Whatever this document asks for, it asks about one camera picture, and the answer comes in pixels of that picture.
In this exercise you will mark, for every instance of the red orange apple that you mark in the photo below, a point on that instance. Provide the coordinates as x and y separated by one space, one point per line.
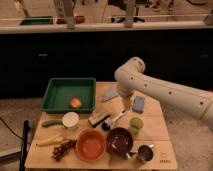
75 103

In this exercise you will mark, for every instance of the yellow banana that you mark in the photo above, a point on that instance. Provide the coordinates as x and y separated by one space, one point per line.
50 141

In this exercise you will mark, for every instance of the grey towel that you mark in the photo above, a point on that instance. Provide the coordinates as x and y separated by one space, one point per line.
109 94

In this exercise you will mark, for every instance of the blue sponge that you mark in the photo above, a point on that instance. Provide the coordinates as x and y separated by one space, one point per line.
138 104

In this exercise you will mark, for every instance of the green plastic tray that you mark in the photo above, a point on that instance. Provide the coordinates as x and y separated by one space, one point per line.
60 91

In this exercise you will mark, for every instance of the white plastic cup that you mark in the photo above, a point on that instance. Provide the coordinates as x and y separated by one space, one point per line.
70 120

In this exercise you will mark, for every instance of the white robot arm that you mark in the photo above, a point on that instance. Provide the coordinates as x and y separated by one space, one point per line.
130 77

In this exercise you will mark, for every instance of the green cucumber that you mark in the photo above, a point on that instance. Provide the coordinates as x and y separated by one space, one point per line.
49 123

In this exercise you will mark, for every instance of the black white dish brush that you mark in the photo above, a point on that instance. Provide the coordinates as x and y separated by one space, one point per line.
109 123

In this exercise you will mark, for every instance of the dark grape bunch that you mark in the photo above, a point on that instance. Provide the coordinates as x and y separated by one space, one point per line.
63 149

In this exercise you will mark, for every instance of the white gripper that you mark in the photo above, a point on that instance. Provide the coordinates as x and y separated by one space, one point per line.
127 102

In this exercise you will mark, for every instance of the orange bowl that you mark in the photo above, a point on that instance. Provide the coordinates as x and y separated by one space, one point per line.
90 145

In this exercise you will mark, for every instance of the distant green tray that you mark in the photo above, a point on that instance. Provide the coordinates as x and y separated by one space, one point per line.
40 20

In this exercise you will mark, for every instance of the black stand pole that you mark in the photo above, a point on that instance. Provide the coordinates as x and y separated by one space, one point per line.
24 144

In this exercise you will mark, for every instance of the purple bowl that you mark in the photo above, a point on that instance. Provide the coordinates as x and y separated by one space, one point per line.
119 140

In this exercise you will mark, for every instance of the wooden block eraser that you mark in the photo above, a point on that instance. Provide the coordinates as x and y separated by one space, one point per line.
96 118

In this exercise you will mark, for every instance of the silver measuring cup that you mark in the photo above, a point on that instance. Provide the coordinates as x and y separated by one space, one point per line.
144 153

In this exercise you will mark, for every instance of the green cup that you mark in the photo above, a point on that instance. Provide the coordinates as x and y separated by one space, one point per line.
135 125

